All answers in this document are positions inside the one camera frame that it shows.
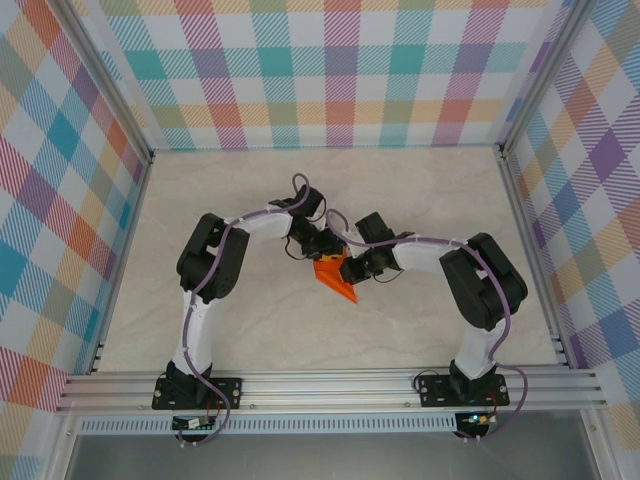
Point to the orange cloth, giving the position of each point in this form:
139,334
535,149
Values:
330,277

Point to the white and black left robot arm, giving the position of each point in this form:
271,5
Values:
237,260

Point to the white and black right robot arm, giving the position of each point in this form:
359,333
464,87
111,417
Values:
470,280

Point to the small circuit board with light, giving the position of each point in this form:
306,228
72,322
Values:
477,419

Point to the aluminium front frame beam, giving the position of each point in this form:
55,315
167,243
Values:
325,390

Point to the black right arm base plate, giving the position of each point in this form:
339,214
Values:
435,392

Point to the aluminium side rail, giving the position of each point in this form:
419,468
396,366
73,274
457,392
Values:
521,200
121,265

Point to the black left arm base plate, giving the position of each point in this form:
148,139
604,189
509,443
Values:
230,392

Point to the aluminium frame post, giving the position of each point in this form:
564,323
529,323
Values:
116,75
535,75

